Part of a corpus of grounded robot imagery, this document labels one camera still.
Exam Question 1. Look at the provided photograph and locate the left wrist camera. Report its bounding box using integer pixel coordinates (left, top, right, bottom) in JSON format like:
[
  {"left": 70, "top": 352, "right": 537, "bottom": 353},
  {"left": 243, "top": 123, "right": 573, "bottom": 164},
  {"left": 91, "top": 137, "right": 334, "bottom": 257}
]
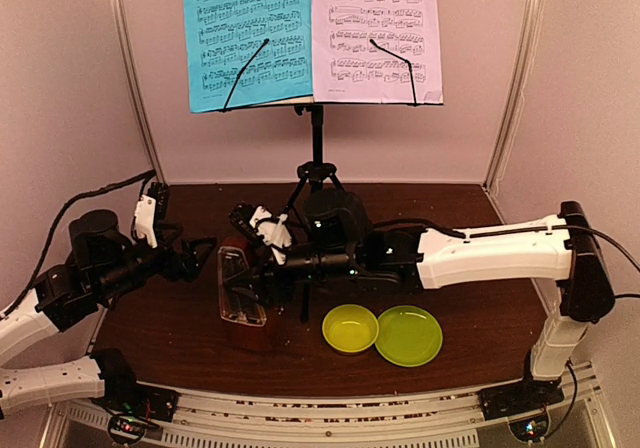
[{"left": 131, "top": 182, "right": 169, "bottom": 248}]

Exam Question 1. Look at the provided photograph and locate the left aluminium frame post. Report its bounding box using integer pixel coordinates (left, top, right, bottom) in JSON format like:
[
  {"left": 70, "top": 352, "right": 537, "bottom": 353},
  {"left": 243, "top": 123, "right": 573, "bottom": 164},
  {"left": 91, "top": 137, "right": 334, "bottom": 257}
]
[{"left": 109, "top": 0, "right": 166, "bottom": 182}]

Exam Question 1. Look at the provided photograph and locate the aluminium front rail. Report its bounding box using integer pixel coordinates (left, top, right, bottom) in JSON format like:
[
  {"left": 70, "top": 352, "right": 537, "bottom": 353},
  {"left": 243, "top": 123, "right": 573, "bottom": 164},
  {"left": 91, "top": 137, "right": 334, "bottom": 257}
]
[{"left": 52, "top": 385, "right": 601, "bottom": 448}]

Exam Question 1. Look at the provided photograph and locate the aluminium frame post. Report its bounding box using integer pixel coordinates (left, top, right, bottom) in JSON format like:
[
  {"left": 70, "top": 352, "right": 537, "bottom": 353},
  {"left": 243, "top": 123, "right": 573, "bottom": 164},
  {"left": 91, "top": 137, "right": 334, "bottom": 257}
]
[
  {"left": 109, "top": 0, "right": 166, "bottom": 182},
  {"left": 484, "top": 0, "right": 543, "bottom": 197}
]

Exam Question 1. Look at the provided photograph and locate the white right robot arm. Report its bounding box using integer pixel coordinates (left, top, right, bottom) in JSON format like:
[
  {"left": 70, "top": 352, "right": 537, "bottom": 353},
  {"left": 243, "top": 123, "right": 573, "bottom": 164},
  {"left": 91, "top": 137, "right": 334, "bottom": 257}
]
[{"left": 249, "top": 189, "right": 615, "bottom": 410}]

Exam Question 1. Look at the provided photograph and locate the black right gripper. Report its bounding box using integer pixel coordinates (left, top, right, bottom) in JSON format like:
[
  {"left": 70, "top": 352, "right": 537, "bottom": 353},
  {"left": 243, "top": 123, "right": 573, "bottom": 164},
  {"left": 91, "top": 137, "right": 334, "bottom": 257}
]
[{"left": 222, "top": 241, "right": 360, "bottom": 308}]

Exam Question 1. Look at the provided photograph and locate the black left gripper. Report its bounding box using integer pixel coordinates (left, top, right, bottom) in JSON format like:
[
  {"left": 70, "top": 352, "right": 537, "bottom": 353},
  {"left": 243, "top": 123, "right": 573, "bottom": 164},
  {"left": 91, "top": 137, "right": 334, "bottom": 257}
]
[{"left": 94, "top": 222, "right": 217, "bottom": 301}]

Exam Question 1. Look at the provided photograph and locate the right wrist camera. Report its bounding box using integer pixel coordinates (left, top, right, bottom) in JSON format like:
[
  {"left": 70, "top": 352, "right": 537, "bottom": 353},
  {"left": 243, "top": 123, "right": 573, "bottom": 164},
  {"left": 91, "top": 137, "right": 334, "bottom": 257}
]
[{"left": 229, "top": 203, "right": 293, "bottom": 265}]

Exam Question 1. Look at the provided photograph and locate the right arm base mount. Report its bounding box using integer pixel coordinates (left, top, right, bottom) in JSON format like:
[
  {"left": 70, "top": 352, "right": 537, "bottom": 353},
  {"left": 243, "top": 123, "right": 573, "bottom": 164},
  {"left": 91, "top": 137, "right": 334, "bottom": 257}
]
[{"left": 478, "top": 382, "right": 564, "bottom": 444}]

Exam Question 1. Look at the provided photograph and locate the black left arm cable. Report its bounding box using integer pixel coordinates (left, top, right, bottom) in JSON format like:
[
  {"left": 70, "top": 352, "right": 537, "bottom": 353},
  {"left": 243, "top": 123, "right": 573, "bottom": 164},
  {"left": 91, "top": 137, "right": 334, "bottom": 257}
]
[{"left": 0, "top": 168, "right": 157, "bottom": 314}]

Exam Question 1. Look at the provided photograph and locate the black perforated music stand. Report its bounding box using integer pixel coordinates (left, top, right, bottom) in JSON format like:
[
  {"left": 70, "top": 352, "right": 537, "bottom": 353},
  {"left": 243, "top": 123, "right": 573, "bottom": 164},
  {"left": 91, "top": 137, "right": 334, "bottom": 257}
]
[{"left": 228, "top": 38, "right": 417, "bottom": 323}]

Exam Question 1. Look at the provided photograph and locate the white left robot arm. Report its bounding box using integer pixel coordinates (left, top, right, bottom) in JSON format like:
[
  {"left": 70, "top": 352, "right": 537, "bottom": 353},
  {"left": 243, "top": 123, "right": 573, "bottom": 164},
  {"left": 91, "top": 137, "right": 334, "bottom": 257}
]
[{"left": 1, "top": 209, "right": 217, "bottom": 416}]

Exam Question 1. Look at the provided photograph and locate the lime green plate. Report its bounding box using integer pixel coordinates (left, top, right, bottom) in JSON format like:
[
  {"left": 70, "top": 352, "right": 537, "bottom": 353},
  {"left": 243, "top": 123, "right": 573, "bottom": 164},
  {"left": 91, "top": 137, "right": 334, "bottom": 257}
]
[{"left": 375, "top": 305, "right": 444, "bottom": 368}]

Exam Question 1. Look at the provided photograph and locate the right aluminium frame post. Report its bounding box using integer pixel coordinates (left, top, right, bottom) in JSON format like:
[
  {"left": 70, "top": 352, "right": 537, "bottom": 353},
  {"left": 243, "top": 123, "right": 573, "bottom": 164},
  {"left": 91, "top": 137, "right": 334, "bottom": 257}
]
[{"left": 484, "top": 0, "right": 543, "bottom": 197}]

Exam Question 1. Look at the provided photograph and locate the white sheet music page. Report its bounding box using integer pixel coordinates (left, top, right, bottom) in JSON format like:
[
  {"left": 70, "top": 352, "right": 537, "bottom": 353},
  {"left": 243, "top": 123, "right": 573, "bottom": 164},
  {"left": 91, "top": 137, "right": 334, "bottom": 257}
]
[{"left": 311, "top": 0, "right": 443, "bottom": 106}]

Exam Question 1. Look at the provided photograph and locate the blue sheet music page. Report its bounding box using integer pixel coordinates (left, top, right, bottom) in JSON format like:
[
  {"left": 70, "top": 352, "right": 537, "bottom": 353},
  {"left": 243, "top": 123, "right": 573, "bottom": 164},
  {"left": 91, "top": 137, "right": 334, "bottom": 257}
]
[{"left": 183, "top": 0, "right": 313, "bottom": 113}]

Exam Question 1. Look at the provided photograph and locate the brown wooden metronome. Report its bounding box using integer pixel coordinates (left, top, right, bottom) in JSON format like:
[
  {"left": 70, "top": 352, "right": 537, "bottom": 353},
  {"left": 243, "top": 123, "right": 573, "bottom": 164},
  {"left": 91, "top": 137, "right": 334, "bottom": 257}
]
[{"left": 217, "top": 236, "right": 278, "bottom": 353}]

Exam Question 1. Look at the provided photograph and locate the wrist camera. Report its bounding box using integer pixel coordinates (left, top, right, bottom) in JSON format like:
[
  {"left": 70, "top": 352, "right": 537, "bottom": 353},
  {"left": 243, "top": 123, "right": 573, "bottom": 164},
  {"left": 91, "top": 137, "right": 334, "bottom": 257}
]
[
  {"left": 131, "top": 182, "right": 169, "bottom": 248},
  {"left": 229, "top": 203, "right": 293, "bottom": 265}
]

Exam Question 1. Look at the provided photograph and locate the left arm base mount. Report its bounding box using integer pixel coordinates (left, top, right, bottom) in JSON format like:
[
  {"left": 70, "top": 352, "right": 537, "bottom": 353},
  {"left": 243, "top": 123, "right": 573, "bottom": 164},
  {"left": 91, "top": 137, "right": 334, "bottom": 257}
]
[{"left": 90, "top": 384, "right": 179, "bottom": 447}]

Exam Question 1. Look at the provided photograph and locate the lime green bowl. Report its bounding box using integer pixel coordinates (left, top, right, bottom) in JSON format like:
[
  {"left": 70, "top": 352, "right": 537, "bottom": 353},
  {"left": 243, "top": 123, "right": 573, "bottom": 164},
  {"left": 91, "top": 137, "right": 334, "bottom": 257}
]
[{"left": 321, "top": 304, "right": 379, "bottom": 355}]

